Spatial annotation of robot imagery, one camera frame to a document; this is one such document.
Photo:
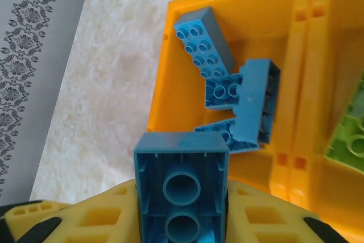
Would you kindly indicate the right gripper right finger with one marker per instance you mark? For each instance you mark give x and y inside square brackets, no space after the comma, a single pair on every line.
[284,226]

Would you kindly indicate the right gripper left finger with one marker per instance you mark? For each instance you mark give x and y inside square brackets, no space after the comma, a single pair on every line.
[122,197]

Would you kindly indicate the long green lego brick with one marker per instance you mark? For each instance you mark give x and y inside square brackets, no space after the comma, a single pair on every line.
[349,140]

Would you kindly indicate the long blue lego brick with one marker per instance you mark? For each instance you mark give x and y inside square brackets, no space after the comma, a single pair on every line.
[250,103]
[199,46]

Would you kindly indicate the short blue lego brick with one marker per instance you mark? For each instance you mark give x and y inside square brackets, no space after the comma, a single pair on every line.
[219,98]

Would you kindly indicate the orange plastic bin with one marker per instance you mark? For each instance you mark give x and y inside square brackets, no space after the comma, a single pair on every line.
[335,41]
[256,26]

